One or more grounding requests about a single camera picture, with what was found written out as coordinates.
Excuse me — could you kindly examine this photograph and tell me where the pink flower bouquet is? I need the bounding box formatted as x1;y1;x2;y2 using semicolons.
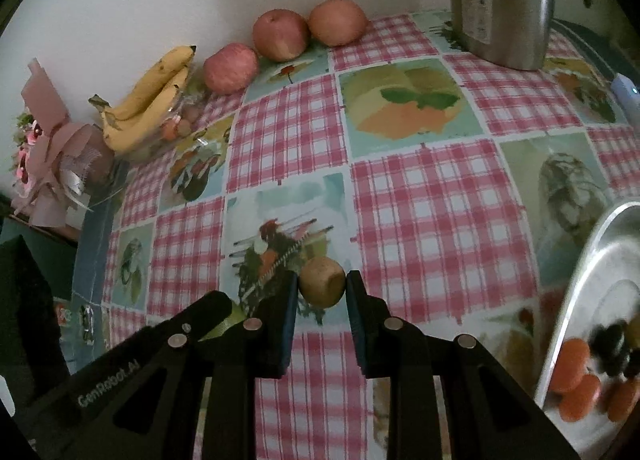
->
10;57;126;228

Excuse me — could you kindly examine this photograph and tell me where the round stainless steel plate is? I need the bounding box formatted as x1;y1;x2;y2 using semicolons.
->
534;203;640;460

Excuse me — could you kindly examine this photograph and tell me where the yellow banana bunch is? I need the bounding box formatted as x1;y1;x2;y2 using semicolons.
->
89;44;197;153

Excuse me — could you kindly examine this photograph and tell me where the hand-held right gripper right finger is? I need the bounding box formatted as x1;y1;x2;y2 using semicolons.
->
346;270;583;460

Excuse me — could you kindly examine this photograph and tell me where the white power strip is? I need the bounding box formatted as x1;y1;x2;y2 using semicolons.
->
611;72;640;113

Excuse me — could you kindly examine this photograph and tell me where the orange tangerine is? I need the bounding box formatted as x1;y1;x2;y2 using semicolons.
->
606;376;640;423
557;374;602;423
550;338;592;395

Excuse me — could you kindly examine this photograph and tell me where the stainless steel thermos jug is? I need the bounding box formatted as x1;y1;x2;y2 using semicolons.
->
441;0;598;72

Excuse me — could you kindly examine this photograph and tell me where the brown kiwi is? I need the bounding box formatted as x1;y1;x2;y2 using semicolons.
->
298;256;347;310

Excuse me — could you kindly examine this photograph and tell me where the clear plastic holder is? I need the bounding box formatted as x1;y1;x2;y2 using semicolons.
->
52;302;101;346

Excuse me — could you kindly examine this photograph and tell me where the clear plastic fruit box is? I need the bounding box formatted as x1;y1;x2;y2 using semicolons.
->
120;82;236;166

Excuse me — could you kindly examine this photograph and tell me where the red apple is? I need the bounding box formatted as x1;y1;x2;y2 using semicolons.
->
308;0;369;47
202;43;260;95
251;9;310;62

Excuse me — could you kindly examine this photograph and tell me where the dark plum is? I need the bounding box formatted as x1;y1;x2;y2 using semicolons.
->
620;345;640;378
590;322;626;366

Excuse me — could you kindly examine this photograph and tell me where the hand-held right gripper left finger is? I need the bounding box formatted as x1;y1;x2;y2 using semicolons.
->
50;271;300;460

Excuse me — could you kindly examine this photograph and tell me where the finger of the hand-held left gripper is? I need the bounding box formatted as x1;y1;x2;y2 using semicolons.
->
27;290;232;456

